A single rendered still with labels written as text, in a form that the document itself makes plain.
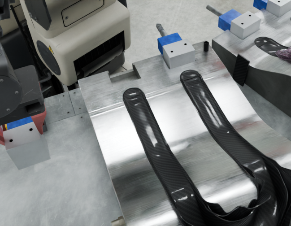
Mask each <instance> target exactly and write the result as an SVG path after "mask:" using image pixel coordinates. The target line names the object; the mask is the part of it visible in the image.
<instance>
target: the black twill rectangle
mask: <svg viewBox="0 0 291 226"><path fill-rule="evenodd" d="M249 63H250V61H249V60H248V59H246V58H245V57H243V56H242V55H240V54H239V53H238V55H237V59H236V64H235V69H234V72H233V77H232V78H233V79H234V80H235V81H236V82H237V83H238V84H240V85H241V86H244V82H245V78H246V75H247V71H248V67H249Z"/></svg>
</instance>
